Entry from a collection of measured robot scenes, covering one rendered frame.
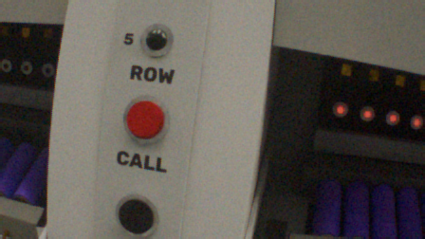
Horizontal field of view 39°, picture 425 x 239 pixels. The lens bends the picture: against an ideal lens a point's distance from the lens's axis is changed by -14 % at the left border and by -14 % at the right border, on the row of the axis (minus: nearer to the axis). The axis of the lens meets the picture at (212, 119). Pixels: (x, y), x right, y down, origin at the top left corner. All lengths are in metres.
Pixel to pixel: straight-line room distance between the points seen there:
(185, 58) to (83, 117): 0.05
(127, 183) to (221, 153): 0.04
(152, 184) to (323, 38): 0.10
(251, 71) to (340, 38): 0.04
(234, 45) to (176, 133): 0.04
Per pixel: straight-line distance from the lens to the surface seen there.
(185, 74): 0.28
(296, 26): 0.30
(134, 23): 0.29
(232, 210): 0.29
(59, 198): 0.31
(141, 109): 0.29
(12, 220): 0.38
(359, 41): 0.30
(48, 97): 0.48
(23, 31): 0.47
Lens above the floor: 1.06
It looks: 6 degrees down
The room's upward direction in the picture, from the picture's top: 8 degrees clockwise
